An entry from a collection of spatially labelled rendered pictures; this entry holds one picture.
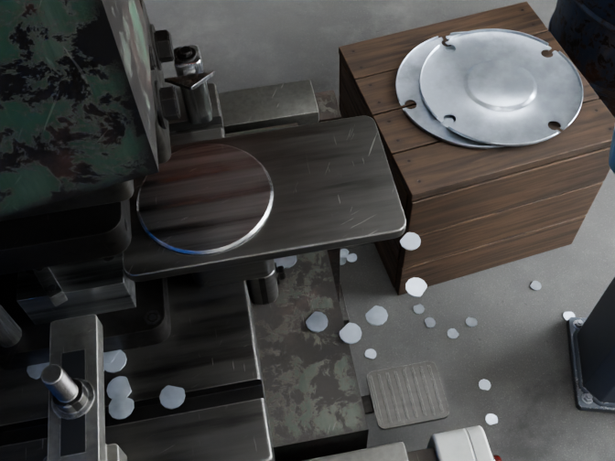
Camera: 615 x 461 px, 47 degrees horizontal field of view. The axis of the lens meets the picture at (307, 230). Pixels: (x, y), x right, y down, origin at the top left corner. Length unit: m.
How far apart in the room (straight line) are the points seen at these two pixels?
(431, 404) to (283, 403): 0.55
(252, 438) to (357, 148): 0.28
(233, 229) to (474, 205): 0.73
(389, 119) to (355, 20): 0.76
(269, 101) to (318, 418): 0.42
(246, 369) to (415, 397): 0.61
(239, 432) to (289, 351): 0.12
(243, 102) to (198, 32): 1.11
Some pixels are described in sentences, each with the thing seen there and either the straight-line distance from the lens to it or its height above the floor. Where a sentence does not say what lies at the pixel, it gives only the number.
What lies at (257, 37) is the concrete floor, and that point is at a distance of 1.98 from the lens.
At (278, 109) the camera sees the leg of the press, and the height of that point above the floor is 0.64.
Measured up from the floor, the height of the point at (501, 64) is 0.37.
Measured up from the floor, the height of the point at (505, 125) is 0.36.
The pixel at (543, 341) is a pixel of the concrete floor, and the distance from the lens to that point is 1.49.
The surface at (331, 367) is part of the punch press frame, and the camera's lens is 0.71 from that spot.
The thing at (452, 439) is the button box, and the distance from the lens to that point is 0.72.
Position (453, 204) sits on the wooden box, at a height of 0.29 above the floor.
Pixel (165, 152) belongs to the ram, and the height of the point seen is 0.91.
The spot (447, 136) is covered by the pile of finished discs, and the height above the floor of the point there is 0.35.
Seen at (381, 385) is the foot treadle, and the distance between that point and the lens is 1.22.
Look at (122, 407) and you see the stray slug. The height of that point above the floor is 0.71.
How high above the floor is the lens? 1.30
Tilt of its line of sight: 56 degrees down
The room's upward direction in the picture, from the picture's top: 3 degrees counter-clockwise
